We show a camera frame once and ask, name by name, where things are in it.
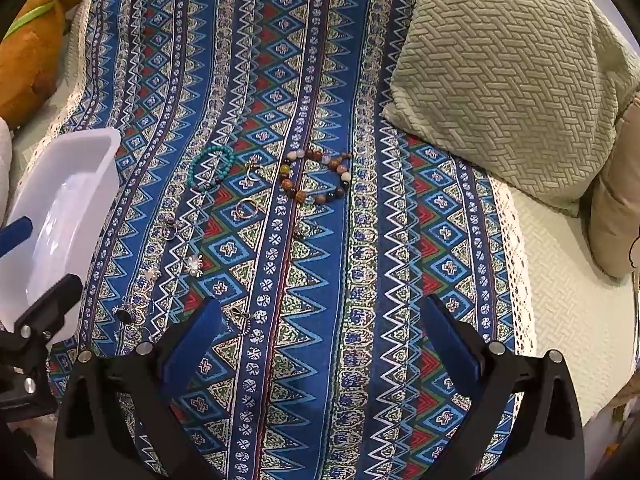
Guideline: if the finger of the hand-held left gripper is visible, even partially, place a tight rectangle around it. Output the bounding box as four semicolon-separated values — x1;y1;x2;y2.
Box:
0;216;34;257
0;274;84;423

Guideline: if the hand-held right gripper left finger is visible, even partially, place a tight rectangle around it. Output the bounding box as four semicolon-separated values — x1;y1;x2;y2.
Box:
54;298;224;480

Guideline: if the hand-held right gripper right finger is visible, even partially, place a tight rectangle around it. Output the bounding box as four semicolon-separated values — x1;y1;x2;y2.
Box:
423;293;587;480

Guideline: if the white plastic container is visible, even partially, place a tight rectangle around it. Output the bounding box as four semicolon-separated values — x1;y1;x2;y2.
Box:
0;127;121;347

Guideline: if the multicolour stone bead bracelet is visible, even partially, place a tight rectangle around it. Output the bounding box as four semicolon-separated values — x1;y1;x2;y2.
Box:
279;145;354;207

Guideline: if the white fluffy cloth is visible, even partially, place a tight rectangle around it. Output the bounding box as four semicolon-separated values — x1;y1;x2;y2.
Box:
0;119;14;203

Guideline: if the blue patterned blanket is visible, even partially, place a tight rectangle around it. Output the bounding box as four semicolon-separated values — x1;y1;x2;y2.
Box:
47;0;538;480

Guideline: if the orange plush toy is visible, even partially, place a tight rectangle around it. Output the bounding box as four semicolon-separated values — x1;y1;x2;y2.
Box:
0;0;109;132

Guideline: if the beige cushion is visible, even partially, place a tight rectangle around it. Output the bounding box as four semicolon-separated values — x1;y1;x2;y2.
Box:
587;92;640;279

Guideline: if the green woven-texture cushion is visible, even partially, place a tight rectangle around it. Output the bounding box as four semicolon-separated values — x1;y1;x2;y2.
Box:
382;0;640;218

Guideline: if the turquoise bead bracelet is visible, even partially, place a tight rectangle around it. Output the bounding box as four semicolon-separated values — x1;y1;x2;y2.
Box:
190;145;236;193

